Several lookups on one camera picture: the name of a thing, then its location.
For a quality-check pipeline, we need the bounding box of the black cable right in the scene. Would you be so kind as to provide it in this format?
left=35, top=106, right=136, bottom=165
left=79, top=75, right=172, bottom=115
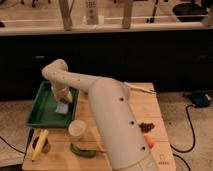
left=170, top=104, right=198, bottom=171

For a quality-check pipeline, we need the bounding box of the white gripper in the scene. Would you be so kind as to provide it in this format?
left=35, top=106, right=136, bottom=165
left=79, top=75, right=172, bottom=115
left=51, top=82, right=73, bottom=103

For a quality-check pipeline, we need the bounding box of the yellow banana toy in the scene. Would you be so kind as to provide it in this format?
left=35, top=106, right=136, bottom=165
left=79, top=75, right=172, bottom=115
left=32, top=129, right=49, bottom=161

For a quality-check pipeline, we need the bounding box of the black cable left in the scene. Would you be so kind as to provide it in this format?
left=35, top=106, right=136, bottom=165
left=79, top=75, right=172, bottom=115
left=0, top=135, right=27, bottom=155

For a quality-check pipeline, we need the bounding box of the green plastic tray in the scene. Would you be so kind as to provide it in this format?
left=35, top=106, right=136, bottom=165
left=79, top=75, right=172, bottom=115
left=26, top=81, right=79, bottom=128

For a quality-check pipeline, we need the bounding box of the dark round coaster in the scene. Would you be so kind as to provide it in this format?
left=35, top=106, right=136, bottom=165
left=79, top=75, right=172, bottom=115
left=32, top=136, right=51, bottom=153

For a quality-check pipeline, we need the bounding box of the black cable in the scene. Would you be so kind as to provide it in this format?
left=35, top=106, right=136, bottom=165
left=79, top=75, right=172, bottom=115
left=0, top=135, right=27, bottom=155
left=170, top=104, right=198, bottom=171

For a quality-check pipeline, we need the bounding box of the black power adapter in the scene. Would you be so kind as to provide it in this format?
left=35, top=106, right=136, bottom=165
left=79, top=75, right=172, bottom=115
left=189, top=92, right=211, bottom=107

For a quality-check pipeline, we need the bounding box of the orange carrot toy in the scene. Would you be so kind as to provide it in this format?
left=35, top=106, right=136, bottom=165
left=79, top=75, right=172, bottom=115
left=144, top=135, right=154, bottom=149

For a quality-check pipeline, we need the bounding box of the brown grape cluster toy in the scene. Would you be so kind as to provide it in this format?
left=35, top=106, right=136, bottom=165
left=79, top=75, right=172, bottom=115
left=140, top=122, right=155, bottom=133

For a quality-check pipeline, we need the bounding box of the blue grey sponge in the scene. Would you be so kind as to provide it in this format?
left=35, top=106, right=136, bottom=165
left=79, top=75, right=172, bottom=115
left=55, top=102, right=68, bottom=114

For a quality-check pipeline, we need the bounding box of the white cup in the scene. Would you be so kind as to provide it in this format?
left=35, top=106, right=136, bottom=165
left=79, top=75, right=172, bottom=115
left=68, top=120, right=86, bottom=139

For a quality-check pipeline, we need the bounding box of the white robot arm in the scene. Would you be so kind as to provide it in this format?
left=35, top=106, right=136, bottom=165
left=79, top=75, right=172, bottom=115
left=42, top=59, right=160, bottom=171

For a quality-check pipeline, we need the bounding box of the white knife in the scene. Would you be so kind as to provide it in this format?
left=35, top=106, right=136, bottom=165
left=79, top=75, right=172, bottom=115
left=124, top=82, right=156, bottom=94

